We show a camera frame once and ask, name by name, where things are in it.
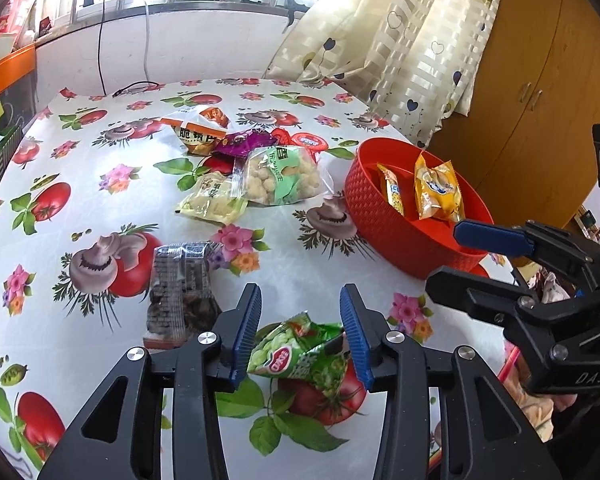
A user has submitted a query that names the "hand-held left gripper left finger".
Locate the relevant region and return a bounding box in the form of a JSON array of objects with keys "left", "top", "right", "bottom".
[{"left": 37, "top": 282, "right": 263, "bottom": 480}]

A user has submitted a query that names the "orange shelf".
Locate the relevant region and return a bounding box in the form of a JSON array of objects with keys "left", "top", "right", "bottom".
[{"left": 0, "top": 42, "right": 36, "bottom": 107}]

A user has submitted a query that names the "pale yellow snack packet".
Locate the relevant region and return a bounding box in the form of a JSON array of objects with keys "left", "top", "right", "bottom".
[{"left": 176, "top": 171, "right": 248, "bottom": 225}]

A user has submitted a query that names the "cream heart print curtain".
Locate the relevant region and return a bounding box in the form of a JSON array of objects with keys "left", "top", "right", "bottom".
[{"left": 265, "top": 0, "right": 506, "bottom": 148}]

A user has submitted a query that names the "green snack packet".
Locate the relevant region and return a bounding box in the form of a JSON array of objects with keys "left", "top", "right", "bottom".
[{"left": 247, "top": 312, "right": 353, "bottom": 393}]

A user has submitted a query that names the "vegetable print tablecloth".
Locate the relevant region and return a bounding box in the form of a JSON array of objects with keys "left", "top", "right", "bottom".
[{"left": 0, "top": 77, "right": 551, "bottom": 480}]

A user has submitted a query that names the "clear puffed snack bag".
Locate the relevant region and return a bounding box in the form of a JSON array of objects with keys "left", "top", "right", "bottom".
[{"left": 243, "top": 146, "right": 335, "bottom": 207}]

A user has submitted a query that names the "red woven plastic basket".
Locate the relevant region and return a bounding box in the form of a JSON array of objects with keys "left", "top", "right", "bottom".
[{"left": 344, "top": 137, "right": 496, "bottom": 281}]

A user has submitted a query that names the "dark cake clear packet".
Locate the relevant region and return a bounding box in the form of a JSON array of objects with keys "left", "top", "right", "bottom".
[{"left": 145, "top": 241, "right": 224, "bottom": 348}]

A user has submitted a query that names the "black wall hook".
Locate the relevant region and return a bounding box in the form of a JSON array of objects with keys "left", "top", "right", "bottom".
[{"left": 282, "top": 0, "right": 311, "bottom": 33}]

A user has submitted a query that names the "large yellow snack packet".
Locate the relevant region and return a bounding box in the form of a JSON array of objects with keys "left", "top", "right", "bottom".
[{"left": 414, "top": 152, "right": 466, "bottom": 223}]

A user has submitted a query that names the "red lid jelly cup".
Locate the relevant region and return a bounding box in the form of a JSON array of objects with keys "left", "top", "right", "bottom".
[{"left": 290, "top": 132, "right": 329, "bottom": 153}]

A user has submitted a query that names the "wooden wardrobe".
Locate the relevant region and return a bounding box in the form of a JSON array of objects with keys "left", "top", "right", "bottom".
[{"left": 422, "top": 0, "right": 600, "bottom": 241}]

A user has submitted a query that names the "orange and white snack packet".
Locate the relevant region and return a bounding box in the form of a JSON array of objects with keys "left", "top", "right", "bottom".
[{"left": 161, "top": 106, "right": 231, "bottom": 157}]

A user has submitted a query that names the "small orange bar packet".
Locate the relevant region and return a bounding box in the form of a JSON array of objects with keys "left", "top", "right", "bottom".
[{"left": 376, "top": 162, "right": 406, "bottom": 218}]

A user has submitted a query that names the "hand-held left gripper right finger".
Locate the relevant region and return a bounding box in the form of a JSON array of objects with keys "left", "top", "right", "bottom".
[{"left": 339, "top": 283, "right": 563, "bottom": 480}]

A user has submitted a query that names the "purple snack cup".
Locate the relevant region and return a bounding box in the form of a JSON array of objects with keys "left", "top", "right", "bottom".
[{"left": 211, "top": 130, "right": 276, "bottom": 161}]

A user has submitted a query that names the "black cable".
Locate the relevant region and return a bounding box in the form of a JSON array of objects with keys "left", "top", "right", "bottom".
[{"left": 96, "top": 0, "right": 162, "bottom": 97}]

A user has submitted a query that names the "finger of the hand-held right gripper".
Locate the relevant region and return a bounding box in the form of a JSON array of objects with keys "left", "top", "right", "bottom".
[
  {"left": 453, "top": 219, "right": 595, "bottom": 287},
  {"left": 425, "top": 266, "right": 600, "bottom": 332}
]

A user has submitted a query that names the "pink patterned cloth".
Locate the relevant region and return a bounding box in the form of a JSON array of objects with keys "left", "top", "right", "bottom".
[{"left": 500, "top": 345, "right": 561, "bottom": 443}]

